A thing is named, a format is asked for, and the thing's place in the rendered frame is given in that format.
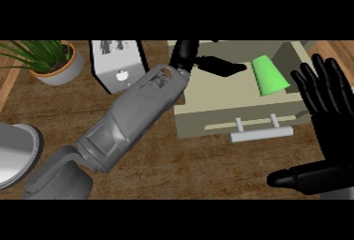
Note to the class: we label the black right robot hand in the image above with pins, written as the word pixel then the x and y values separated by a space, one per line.
pixel 330 131

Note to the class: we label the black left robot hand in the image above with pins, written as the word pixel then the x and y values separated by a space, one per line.
pixel 218 65

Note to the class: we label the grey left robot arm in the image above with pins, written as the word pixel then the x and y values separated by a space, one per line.
pixel 125 115

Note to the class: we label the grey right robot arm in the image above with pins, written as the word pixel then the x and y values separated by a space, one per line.
pixel 337 194

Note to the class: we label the green cup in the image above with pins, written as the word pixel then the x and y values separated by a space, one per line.
pixel 269 77

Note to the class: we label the beige open drawer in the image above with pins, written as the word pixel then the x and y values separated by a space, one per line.
pixel 232 103

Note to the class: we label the beige cabinet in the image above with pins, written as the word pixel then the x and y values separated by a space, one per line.
pixel 277 59

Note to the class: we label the white box with apple mark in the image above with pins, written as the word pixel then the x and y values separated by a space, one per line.
pixel 119 65

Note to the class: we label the potted green plant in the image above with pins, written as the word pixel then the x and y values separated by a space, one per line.
pixel 47 61

